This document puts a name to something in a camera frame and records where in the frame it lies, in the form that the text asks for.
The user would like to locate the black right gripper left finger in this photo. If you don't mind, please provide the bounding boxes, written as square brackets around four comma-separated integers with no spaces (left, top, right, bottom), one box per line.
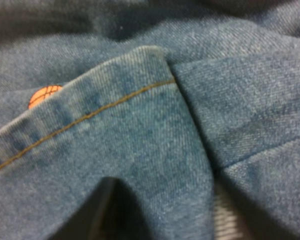
[50,176,150,240]

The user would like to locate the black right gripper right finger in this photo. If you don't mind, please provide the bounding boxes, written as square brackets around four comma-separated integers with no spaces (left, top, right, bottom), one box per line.
[213,184,256,240]

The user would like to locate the children's blue denim shorts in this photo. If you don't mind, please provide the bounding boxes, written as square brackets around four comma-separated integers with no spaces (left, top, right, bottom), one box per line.
[0,0,300,240]

